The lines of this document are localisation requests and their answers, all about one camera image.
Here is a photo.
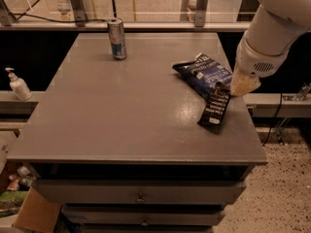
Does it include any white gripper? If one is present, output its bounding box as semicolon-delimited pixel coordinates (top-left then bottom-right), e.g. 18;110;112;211
230;31;289;96

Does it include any black rxbar chocolate bar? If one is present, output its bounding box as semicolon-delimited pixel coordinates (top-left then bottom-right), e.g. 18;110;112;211
198;83;230;126

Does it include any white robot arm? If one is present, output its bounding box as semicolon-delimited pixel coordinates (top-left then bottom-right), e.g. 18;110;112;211
230;0;311;96

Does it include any blue chip bag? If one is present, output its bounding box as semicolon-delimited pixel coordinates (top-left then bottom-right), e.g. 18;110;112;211
172;53;232;98

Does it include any silver blue energy drink can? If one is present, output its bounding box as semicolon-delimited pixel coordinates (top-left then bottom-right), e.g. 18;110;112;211
107;17;127;60

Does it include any grey drawer cabinet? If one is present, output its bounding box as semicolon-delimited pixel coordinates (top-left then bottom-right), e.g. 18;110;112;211
8;33;266;233

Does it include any top drawer knob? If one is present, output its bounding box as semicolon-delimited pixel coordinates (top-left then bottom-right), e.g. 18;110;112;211
136;194;145;204

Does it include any drawer knob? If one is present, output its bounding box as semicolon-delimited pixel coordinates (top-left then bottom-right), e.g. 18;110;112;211
136;194;145;204
141;219;150;227

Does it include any lower drawer knob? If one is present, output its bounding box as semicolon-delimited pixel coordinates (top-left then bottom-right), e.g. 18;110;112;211
141;219;150;227

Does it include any white pump bottle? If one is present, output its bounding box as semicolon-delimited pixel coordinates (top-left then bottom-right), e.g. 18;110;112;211
5;67;32;101

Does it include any brown cardboard box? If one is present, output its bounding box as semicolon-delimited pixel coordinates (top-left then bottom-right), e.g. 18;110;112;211
13;187;61;233

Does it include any black cable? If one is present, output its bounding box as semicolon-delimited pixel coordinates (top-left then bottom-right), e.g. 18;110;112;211
9;12;109;24

